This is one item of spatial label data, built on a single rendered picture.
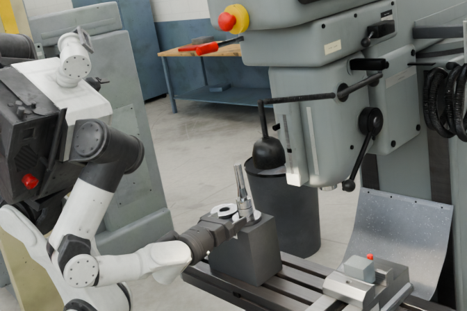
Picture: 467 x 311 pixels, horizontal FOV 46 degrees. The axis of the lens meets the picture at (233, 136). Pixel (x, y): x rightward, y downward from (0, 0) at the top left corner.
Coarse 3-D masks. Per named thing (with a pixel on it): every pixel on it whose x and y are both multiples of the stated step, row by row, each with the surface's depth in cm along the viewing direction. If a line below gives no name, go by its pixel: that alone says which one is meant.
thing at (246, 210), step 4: (236, 204) 164; (248, 204) 163; (240, 208) 163; (244, 208) 163; (248, 208) 163; (252, 208) 165; (240, 212) 164; (244, 212) 163; (248, 212) 163; (252, 212) 164; (240, 216) 164; (244, 216) 164; (248, 216) 164; (252, 216) 165
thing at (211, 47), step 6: (240, 36) 128; (210, 42) 122; (216, 42) 122; (222, 42) 124; (228, 42) 125; (234, 42) 126; (198, 48) 119; (204, 48) 120; (210, 48) 120; (216, 48) 122; (198, 54) 120; (204, 54) 120
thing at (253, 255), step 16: (224, 208) 175; (256, 224) 162; (272, 224) 166; (240, 240) 162; (256, 240) 161; (272, 240) 166; (208, 256) 178; (224, 256) 171; (240, 256) 165; (256, 256) 162; (272, 256) 167; (224, 272) 174; (240, 272) 167; (256, 272) 163; (272, 272) 168
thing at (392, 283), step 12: (384, 264) 152; (396, 264) 151; (384, 276) 141; (396, 276) 146; (408, 276) 150; (384, 288) 142; (396, 288) 146; (408, 288) 149; (324, 300) 141; (336, 300) 141; (372, 300) 138; (384, 300) 142; (396, 300) 145
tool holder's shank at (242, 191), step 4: (236, 164) 161; (240, 164) 160; (236, 168) 160; (240, 168) 160; (236, 172) 161; (240, 172) 161; (236, 176) 161; (240, 176) 161; (236, 180) 162; (240, 180) 161; (244, 180) 162; (240, 184) 162; (244, 184) 162; (240, 188) 162; (244, 188) 162; (240, 192) 162; (244, 192) 162; (240, 196) 162; (244, 196) 162
